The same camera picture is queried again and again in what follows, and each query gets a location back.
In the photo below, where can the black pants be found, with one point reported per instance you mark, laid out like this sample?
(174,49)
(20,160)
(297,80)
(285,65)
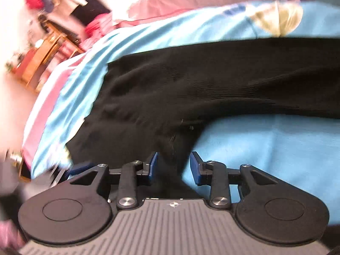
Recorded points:
(202,85)

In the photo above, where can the wooden rack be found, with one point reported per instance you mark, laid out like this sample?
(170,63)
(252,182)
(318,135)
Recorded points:
(39,55)

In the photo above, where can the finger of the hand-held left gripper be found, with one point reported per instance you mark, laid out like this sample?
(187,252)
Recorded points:
(78,168)

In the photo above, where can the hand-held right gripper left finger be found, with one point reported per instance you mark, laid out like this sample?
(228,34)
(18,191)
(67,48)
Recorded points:
(153,166)

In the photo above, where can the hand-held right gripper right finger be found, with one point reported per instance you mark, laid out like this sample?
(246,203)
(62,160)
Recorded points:
(194,166)

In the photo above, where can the blue floral bedsheet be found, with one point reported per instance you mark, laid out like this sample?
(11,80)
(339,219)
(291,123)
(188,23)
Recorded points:
(265,148)

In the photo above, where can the pile of clothes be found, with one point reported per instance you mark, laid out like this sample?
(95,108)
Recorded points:
(71,0)

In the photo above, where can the pink mattress cover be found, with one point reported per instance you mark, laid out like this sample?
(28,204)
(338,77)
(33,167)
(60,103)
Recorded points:
(45,106)

